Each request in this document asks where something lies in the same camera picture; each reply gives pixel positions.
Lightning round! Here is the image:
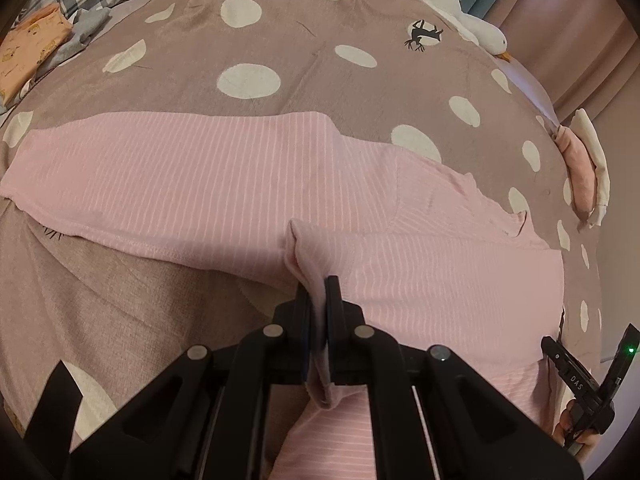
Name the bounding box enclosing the pink striped garment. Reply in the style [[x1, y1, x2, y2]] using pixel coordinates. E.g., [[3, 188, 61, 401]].
[[0, 110, 566, 480]]

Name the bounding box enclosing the orange printed cloth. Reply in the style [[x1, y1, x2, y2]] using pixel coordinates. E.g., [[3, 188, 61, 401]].
[[0, 2, 74, 104]]

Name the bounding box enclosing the folded pink cloth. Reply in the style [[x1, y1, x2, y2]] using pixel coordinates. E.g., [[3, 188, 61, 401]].
[[554, 125, 599, 214]]

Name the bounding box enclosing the pink curtain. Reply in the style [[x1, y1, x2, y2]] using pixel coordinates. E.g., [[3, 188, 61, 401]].
[[490, 0, 640, 122]]

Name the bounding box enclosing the person's right hand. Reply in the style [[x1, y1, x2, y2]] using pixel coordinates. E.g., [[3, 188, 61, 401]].
[[552, 400, 608, 460]]

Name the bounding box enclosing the polka dot blanket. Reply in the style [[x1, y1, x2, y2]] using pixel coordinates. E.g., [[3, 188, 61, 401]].
[[0, 0, 606, 461]]

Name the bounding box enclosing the white goose plush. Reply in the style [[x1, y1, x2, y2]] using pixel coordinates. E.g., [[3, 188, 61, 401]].
[[370, 0, 513, 63]]

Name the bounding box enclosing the pink and white garment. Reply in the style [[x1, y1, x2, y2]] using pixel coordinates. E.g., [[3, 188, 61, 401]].
[[570, 107, 612, 230]]

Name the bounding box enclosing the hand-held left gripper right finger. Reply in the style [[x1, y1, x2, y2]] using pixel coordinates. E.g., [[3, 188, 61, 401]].
[[324, 276, 585, 480]]

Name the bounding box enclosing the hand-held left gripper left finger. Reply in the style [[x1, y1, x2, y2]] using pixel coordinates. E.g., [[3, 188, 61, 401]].
[[62, 282, 313, 480]]

